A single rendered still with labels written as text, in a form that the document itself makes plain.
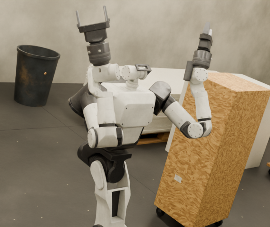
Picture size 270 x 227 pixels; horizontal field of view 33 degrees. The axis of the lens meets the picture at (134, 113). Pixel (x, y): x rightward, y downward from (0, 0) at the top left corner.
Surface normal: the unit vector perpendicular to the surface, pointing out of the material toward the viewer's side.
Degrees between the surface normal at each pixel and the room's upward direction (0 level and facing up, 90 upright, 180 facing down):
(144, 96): 45
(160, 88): 34
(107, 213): 90
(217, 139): 90
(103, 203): 115
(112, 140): 106
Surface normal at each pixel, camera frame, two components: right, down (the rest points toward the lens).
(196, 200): -0.70, 0.05
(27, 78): -0.20, 0.34
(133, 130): 0.63, 0.38
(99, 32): 0.17, 0.22
